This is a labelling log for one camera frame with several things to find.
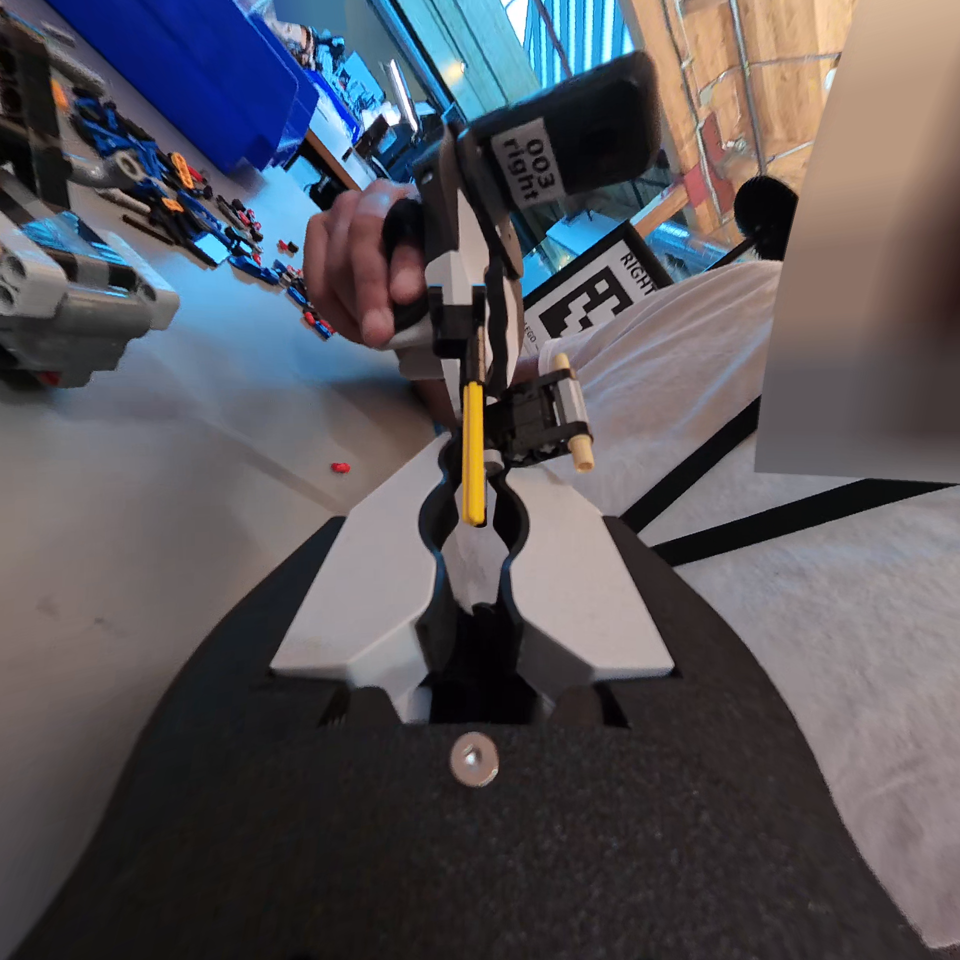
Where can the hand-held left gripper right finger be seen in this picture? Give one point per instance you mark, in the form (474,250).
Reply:
(592,592)

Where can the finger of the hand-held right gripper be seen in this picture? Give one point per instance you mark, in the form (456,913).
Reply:
(446,262)
(510,322)

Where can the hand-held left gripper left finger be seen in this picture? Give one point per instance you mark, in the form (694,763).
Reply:
(360,592)

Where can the small black lego assembly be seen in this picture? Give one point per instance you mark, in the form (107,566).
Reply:
(536,416)

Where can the yellow lego axle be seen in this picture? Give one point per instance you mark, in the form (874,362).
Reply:
(474,465)

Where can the pile of loose lego pieces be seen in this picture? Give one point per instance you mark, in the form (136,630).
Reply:
(187,202)

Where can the grey and black lego model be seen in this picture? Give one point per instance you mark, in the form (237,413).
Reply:
(82,300)

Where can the person's right hand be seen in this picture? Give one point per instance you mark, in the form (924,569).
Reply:
(345,255)

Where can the black and white tag board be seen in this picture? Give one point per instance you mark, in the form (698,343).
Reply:
(592,292)

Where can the black fuzzy microphone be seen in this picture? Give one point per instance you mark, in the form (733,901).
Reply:
(765,214)

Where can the person's white striped shirt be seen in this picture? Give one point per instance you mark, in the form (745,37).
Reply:
(825,675)

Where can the blue plastic bin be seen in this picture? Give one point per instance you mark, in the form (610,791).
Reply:
(195,67)

